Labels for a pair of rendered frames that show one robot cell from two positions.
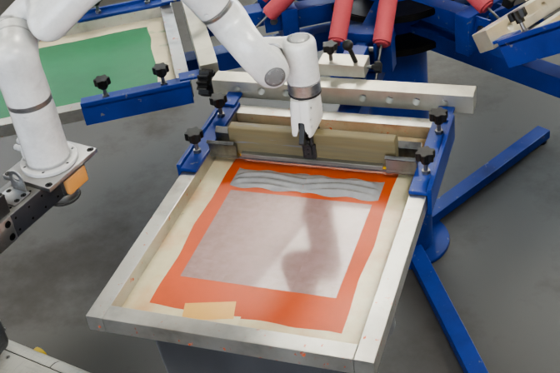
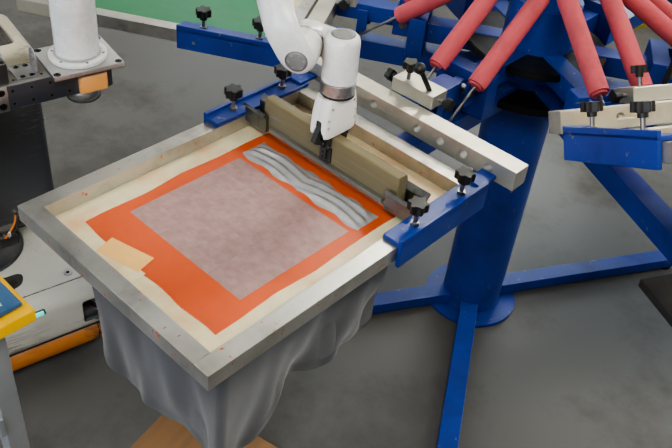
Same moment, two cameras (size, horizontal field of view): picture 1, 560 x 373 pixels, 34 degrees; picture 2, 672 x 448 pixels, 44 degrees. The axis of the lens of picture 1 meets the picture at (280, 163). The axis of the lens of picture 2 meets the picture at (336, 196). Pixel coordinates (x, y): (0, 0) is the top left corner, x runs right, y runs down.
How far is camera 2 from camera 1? 0.61 m
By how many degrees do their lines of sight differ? 13
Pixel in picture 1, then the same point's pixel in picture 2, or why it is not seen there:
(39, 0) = not seen: outside the picture
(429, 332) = (432, 388)
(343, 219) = (311, 232)
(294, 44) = (334, 38)
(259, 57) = (284, 34)
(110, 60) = (243, 1)
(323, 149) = (338, 158)
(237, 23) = not seen: outside the picture
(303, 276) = (230, 265)
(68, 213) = not seen: hidden behind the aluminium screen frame
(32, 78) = not seen: outside the picture
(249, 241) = (213, 210)
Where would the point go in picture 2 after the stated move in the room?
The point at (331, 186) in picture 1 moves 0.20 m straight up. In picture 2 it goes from (326, 197) to (334, 119)
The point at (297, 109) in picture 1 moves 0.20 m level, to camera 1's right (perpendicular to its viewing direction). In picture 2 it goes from (319, 106) to (411, 130)
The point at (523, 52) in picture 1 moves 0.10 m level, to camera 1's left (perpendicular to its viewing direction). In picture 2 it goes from (580, 148) to (531, 135)
